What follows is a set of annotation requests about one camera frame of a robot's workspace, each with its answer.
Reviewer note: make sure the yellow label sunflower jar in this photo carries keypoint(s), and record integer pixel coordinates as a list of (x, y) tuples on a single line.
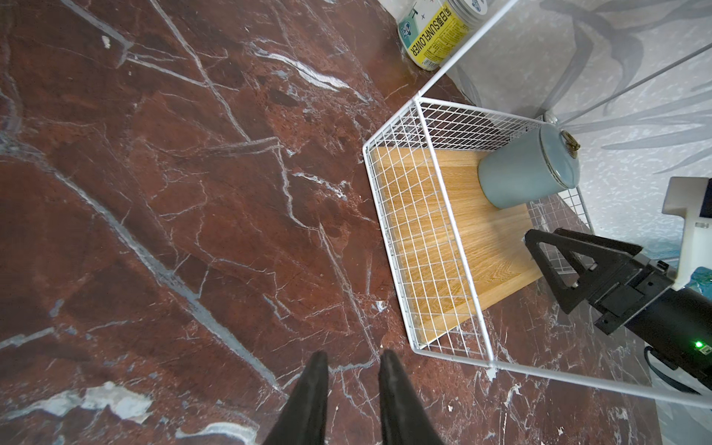
[(431, 29)]

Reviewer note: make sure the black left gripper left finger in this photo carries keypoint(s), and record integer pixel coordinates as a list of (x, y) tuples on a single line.
[(303, 418)]

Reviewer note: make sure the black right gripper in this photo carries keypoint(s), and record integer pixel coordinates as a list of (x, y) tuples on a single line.
[(674, 324)]

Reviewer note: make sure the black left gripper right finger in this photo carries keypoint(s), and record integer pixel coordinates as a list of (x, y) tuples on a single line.
[(403, 417)]

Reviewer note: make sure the white wire three-tier shelf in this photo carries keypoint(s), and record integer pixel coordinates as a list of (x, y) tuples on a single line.
[(630, 80)]

